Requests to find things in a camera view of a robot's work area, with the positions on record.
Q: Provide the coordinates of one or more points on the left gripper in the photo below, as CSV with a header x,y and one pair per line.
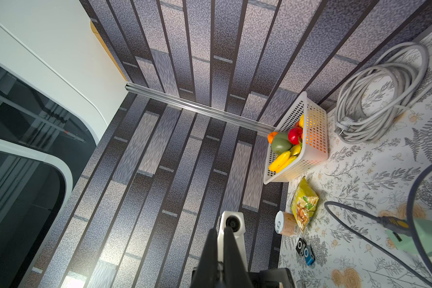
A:
x,y
234,274

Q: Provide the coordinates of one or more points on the green charger plug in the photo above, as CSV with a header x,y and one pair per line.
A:
x,y
408,239

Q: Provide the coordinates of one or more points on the pull-tab food can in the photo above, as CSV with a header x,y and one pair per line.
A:
x,y
285,224

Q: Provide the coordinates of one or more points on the blue mp3 player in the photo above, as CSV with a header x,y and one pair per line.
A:
x,y
309,256

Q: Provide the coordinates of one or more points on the yellow corn chips bag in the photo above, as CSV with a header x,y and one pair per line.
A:
x,y
304,204

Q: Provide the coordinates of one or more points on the yellow plastic banana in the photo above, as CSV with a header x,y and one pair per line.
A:
x,y
281,162

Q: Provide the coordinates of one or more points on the green plastic mango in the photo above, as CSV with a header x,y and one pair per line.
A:
x,y
281,143

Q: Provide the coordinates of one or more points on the orange plastic tangerine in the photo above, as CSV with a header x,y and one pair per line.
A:
x,y
271,137

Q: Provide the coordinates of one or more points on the white plastic fruit basket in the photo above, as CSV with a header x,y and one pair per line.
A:
x,y
312,119

